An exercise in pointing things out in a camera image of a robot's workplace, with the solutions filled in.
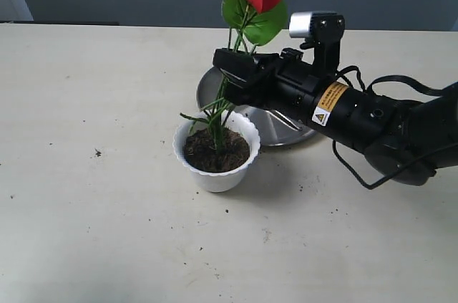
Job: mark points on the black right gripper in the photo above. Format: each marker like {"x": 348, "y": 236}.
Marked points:
{"x": 282, "y": 82}

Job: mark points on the round steel plate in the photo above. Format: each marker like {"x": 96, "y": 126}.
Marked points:
{"x": 272, "y": 132}

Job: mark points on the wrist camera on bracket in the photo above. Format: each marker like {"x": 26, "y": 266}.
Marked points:
{"x": 321, "y": 31}

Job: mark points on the white plastic flower pot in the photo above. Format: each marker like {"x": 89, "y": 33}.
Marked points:
{"x": 218, "y": 182}

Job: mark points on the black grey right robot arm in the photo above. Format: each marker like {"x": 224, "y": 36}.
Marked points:
{"x": 407, "y": 141}

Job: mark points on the red artificial anthurium flower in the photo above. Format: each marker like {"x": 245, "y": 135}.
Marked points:
{"x": 252, "y": 24}

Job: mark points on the dark soil in pot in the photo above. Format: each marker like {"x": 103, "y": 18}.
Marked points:
{"x": 200, "y": 151}

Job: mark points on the steel spork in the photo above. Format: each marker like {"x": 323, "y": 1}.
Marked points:
{"x": 286, "y": 121}

